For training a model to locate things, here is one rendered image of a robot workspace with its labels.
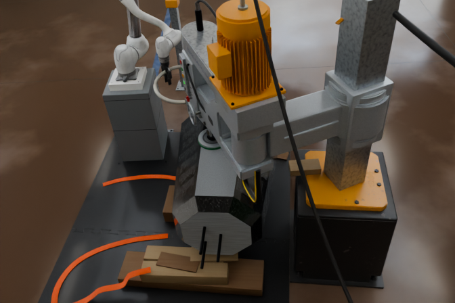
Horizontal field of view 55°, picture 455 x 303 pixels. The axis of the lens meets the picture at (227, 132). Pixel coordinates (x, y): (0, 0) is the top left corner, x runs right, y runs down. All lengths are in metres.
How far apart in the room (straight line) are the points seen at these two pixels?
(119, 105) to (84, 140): 0.98
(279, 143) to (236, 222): 0.73
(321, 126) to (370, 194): 0.70
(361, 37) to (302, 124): 0.52
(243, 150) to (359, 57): 0.74
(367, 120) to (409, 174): 1.82
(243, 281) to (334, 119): 1.42
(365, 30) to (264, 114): 0.62
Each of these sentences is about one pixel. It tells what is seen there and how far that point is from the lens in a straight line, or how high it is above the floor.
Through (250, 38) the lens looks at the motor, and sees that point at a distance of 1.90.
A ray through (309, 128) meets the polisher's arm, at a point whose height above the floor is 1.39.
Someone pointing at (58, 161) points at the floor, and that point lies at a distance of 4.64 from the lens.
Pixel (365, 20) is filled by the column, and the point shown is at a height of 1.95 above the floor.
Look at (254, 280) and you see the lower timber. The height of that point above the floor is 0.10.
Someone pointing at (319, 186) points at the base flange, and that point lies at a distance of 2.91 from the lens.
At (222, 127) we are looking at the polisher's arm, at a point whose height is 1.33.
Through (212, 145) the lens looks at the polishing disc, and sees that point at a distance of 3.09.
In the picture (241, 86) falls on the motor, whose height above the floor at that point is 1.78.
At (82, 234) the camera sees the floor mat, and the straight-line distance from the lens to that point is 3.90.
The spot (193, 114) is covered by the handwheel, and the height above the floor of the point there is 1.24.
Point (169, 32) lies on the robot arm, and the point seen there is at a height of 1.25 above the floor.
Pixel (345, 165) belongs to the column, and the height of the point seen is 1.01.
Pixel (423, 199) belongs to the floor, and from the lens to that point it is 4.06.
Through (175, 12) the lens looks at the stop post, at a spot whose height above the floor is 0.94.
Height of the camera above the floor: 2.93
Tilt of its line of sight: 41 degrees down
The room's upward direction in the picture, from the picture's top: 5 degrees counter-clockwise
